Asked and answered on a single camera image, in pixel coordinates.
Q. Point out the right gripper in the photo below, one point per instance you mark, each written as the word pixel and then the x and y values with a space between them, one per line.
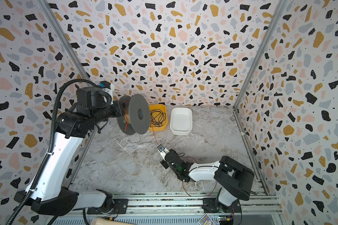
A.
pixel 167 157

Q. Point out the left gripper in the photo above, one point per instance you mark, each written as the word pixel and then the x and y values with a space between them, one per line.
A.
pixel 118 104

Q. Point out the black cable spool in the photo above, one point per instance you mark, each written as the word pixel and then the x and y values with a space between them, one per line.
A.
pixel 136 118

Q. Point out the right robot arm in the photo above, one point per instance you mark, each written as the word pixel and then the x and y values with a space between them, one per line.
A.
pixel 235 178

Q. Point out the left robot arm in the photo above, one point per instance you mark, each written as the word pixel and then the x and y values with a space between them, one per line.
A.
pixel 46 195

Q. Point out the yellow plastic bin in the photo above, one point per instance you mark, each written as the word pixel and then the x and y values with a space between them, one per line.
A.
pixel 158 118

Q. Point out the white plastic bin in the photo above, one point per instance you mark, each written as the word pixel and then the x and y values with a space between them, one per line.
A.
pixel 181 121

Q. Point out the colourful sticker card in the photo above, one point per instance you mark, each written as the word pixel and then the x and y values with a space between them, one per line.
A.
pixel 206 220

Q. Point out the beige cylinder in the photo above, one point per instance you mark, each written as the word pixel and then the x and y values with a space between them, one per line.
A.
pixel 103 221

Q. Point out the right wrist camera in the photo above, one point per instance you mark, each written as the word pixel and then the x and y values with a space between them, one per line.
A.
pixel 162 150

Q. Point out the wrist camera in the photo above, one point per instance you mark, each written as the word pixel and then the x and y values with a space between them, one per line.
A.
pixel 162 150
pixel 107 87

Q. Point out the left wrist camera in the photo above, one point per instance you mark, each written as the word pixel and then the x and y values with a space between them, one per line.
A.
pixel 107 87

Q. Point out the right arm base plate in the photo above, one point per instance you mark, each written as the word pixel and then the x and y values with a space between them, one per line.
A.
pixel 211 205

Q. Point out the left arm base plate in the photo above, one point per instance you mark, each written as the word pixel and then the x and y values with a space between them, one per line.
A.
pixel 114 207

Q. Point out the aluminium mounting rail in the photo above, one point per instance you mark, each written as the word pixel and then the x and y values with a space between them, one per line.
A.
pixel 181 204

